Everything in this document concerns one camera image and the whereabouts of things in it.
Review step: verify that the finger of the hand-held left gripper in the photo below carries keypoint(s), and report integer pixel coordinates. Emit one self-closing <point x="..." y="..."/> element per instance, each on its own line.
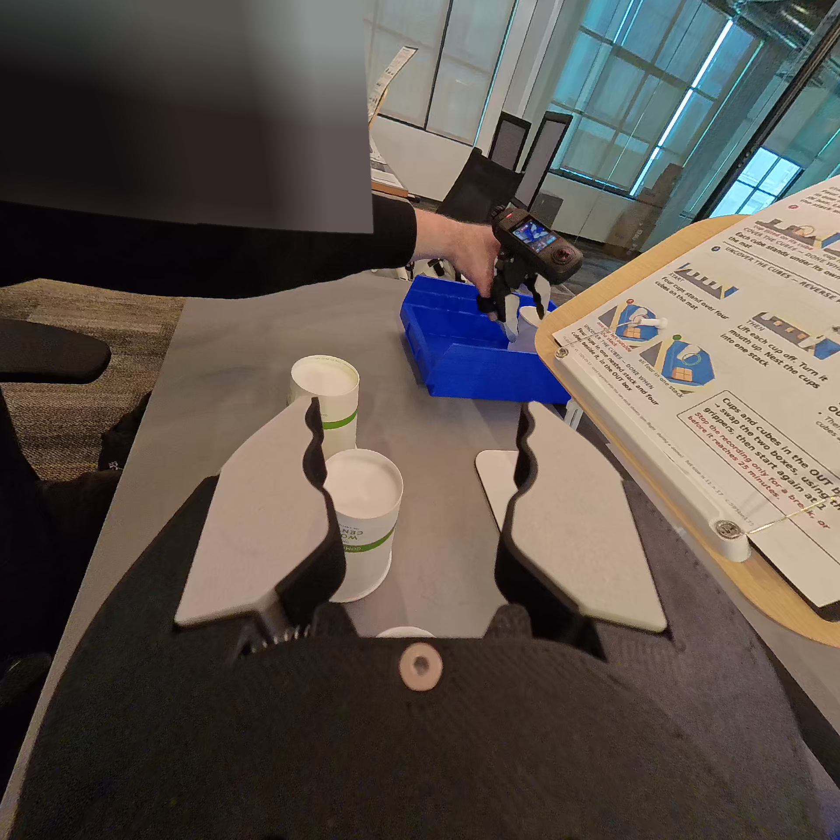
<point x="543" y="298"/>
<point x="513" y="318"/>

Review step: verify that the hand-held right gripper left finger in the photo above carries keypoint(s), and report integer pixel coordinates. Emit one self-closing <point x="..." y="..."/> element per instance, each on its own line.
<point x="262" y="525"/>

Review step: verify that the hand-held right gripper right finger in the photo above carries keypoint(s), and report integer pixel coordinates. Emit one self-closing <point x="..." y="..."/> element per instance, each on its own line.
<point x="577" y="525"/>

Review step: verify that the shallow blue plastic bin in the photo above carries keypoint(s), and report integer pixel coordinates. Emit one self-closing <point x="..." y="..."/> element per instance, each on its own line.
<point x="472" y="374"/>

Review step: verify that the person's left forearm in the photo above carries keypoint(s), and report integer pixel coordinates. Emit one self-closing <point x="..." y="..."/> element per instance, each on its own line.
<point x="380" y="243"/>

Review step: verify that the grey desk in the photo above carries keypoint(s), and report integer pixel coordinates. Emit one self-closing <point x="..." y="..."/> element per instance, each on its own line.
<point x="433" y="512"/>

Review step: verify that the person's left hand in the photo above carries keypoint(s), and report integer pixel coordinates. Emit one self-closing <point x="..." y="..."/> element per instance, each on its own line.
<point x="459" y="249"/>

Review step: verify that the white document stand wooden board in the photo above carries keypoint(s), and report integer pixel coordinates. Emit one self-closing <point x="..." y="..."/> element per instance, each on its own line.
<point x="610" y="279"/>

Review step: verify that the black fabric chair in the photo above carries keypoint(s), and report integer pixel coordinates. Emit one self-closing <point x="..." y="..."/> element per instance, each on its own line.
<point x="479" y="187"/>

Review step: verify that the black mesh high-back chair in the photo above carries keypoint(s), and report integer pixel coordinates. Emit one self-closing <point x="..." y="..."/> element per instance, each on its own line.
<point x="548" y="157"/>
<point x="508" y="141"/>

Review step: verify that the brown cardboard box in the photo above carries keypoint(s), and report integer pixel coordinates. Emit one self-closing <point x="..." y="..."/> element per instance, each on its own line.
<point x="633" y="226"/>

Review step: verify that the printed instruction sheet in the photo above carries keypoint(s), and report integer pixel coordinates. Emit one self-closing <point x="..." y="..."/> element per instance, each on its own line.
<point x="394" y="79"/>
<point x="722" y="394"/>

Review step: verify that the black chair armrest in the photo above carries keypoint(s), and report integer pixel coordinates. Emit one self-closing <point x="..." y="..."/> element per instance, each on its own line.
<point x="46" y="348"/>

